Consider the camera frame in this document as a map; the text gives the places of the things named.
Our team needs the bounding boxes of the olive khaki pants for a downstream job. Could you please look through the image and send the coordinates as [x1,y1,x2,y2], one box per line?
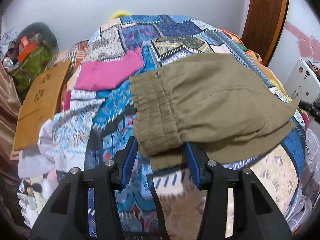
[130,54,299,170]

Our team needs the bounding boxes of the white device on stand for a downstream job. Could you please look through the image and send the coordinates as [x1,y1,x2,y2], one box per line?
[284,58,319,103]

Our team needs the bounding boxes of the white lotion pump bottle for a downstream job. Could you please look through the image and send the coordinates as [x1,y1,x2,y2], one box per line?
[28,178,58,200]

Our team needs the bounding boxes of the orange wooden lap table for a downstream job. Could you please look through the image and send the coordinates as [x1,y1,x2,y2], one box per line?
[13,60,71,151]

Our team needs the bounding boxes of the striped brown curtain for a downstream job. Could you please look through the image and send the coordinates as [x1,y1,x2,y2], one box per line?
[0,62,22,181]

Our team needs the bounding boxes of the blue patchwork bedspread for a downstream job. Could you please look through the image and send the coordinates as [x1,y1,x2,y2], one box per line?
[17,15,312,239]

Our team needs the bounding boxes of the pink folded garment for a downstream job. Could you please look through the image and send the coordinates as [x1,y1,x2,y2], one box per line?
[75,47,144,92]

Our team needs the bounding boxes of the green bag of clutter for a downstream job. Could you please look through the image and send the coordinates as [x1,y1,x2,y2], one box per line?
[10,44,53,94]

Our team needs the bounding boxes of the orange box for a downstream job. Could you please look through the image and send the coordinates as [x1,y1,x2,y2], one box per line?
[17,36,38,63]

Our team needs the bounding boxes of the dark grey neck pillow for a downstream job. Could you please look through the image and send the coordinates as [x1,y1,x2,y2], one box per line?
[15,22,57,48]

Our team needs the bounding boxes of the yellow curved headboard object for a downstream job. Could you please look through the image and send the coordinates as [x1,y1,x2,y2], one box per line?
[110,10,131,20]

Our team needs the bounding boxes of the brown wooden door frame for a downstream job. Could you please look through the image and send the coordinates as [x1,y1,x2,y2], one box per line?
[241,0,289,65]

